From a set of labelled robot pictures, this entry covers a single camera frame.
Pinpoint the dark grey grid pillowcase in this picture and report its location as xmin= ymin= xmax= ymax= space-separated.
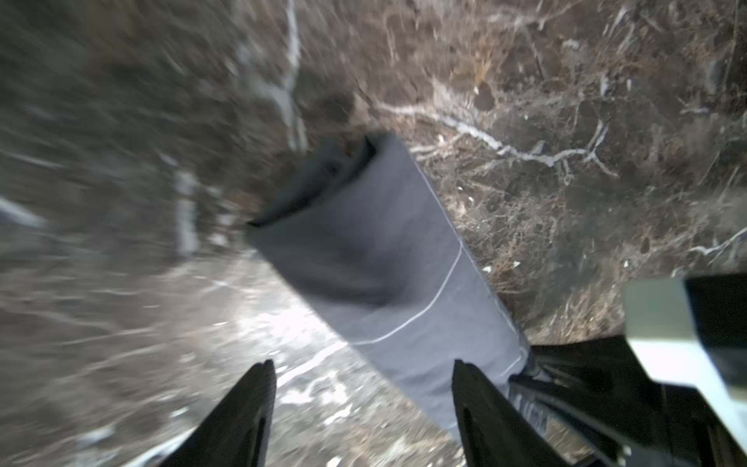
xmin=247 ymin=133 xmax=529 ymax=433

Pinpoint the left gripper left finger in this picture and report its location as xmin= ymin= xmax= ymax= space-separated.
xmin=161 ymin=360 xmax=276 ymax=467

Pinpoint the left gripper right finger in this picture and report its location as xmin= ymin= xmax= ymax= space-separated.
xmin=452 ymin=360 xmax=567 ymax=467

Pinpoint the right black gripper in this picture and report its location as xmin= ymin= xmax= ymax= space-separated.
xmin=510 ymin=336 xmax=746 ymax=466

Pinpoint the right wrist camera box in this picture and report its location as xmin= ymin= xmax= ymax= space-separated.
xmin=622 ymin=274 xmax=746 ymax=449

